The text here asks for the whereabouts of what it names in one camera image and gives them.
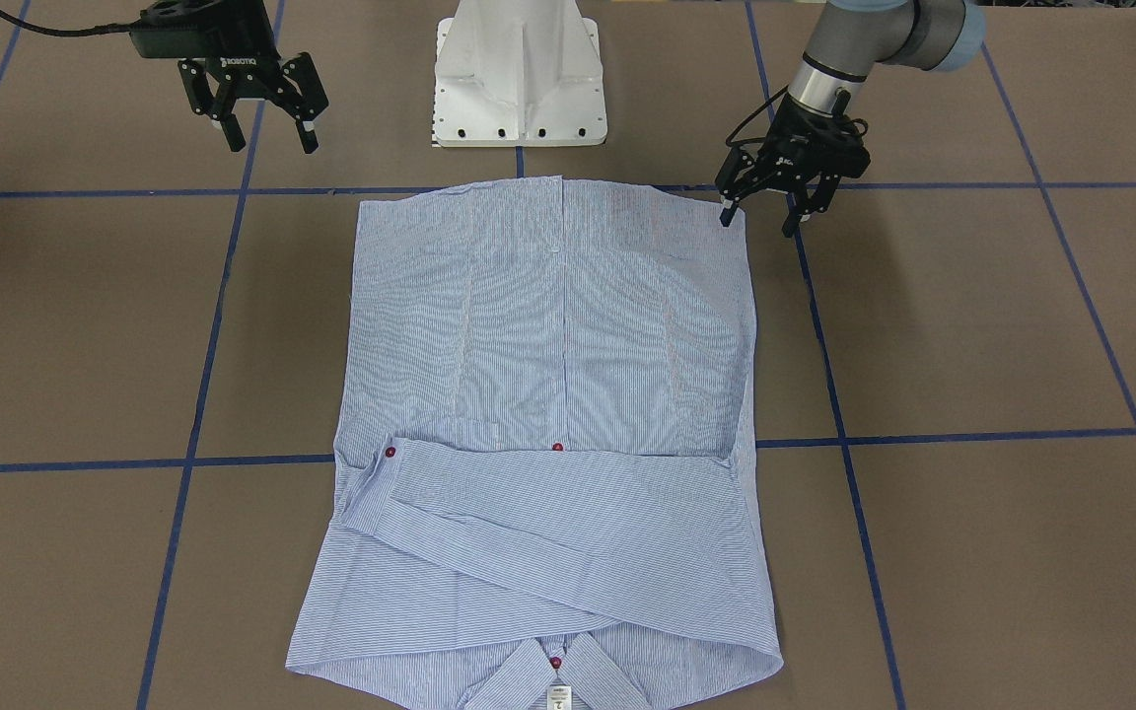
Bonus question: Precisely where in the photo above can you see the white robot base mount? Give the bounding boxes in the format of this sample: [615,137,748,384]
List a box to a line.
[432,1,608,148]

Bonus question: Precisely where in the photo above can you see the black cable on desk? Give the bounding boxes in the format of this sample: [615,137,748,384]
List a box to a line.
[0,0,145,40]

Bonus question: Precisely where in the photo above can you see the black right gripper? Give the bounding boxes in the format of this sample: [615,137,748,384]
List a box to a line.
[130,1,329,156]

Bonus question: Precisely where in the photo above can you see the blue tape grid lines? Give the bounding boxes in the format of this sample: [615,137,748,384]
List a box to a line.
[0,1,1136,709]

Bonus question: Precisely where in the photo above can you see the light blue striped shirt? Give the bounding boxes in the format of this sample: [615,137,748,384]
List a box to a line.
[287,177,784,709]

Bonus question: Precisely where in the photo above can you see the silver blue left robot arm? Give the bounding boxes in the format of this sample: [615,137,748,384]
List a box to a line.
[715,1,987,239]

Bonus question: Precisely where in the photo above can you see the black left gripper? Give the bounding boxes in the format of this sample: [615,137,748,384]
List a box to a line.
[716,99,871,239]

